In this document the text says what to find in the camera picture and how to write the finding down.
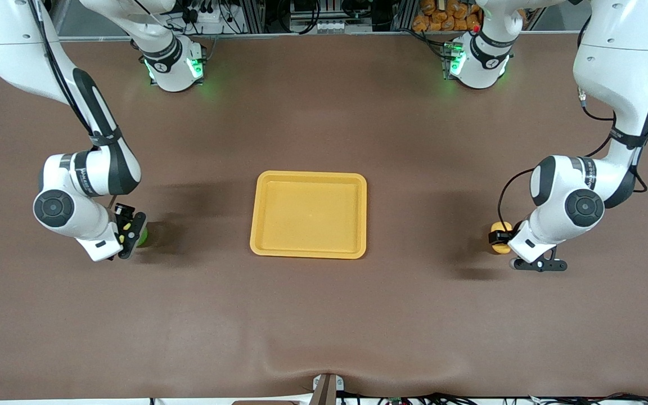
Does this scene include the yellow potato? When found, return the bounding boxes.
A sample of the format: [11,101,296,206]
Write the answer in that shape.
[490,221,514,255]

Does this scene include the yellow plastic tray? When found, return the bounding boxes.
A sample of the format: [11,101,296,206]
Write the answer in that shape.
[250,170,368,260]

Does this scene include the brown table cover mat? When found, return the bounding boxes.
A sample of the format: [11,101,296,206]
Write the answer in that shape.
[0,33,648,401]

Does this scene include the white power strip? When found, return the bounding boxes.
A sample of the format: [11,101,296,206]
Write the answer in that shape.
[186,4,227,25]

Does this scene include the orange bagged goods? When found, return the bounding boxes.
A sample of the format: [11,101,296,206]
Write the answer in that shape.
[412,0,483,32]

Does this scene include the black electronics rack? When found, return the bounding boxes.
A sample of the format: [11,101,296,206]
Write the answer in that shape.
[287,0,371,33]

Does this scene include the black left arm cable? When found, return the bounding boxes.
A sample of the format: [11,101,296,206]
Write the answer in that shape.
[497,84,648,227]

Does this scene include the metal table edge bracket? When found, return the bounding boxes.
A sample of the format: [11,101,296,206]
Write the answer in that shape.
[311,373,345,405]

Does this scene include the aluminium frame post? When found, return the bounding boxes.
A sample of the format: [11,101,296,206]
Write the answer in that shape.
[393,0,418,32]
[239,0,266,34]

